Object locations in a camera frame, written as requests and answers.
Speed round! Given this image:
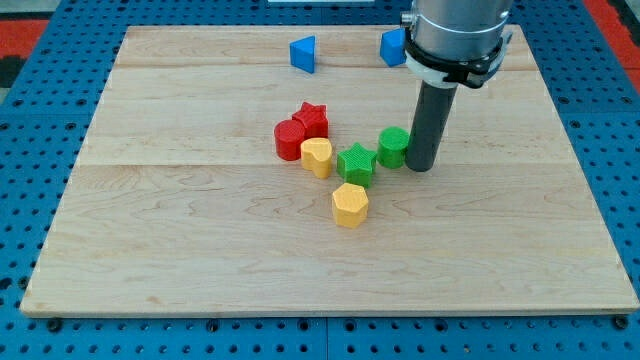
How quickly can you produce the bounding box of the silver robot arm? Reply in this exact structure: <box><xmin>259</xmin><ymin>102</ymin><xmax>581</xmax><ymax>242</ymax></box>
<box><xmin>400</xmin><ymin>0</ymin><xmax>513</xmax><ymax>89</ymax></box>

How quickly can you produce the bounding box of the yellow heart block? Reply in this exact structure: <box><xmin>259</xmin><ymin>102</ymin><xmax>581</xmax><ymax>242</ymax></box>
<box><xmin>300</xmin><ymin>137</ymin><xmax>333</xmax><ymax>179</ymax></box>

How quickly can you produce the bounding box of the yellow hexagon block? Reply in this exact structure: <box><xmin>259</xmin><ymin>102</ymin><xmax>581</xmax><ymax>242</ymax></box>
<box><xmin>332</xmin><ymin>183</ymin><xmax>369</xmax><ymax>228</ymax></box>

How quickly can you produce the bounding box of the green star block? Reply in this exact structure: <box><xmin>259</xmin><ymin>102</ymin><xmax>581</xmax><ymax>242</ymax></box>
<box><xmin>337</xmin><ymin>142</ymin><xmax>377</xmax><ymax>188</ymax></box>

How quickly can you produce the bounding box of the red cylinder block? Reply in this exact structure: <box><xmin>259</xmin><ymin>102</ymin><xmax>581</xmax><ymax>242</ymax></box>
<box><xmin>274</xmin><ymin>119</ymin><xmax>305</xmax><ymax>161</ymax></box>

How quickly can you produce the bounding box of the red star block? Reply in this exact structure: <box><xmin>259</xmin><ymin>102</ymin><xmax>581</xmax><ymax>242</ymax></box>
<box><xmin>292</xmin><ymin>102</ymin><xmax>329</xmax><ymax>139</ymax></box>

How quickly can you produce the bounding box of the green cylinder block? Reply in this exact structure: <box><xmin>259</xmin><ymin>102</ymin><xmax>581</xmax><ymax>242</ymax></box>
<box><xmin>377</xmin><ymin>126</ymin><xmax>409</xmax><ymax>169</ymax></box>

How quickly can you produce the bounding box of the wooden board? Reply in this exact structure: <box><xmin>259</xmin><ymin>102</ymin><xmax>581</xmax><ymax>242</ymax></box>
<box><xmin>21</xmin><ymin>26</ymin><xmax>639</xmax><ymax>318</ymax></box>

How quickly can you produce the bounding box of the blue triangle block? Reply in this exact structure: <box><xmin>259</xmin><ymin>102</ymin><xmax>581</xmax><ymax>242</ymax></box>
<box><xmin>289</xmin><ymin>35</ymin><xmax>316</xmax><ymax>74</ymax></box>

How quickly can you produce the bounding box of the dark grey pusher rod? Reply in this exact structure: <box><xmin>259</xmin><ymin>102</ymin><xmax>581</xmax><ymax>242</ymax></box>
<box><xmin>405</xmin><ymin>82</ymin><xmax>457</xmax><ymax>172</ymax></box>

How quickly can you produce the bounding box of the blue cube block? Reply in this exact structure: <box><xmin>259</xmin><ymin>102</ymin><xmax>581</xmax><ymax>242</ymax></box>
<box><xmin>379</xmin><ymin>28</ymin><xmax>406</xmax><ymax>67</ymax></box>

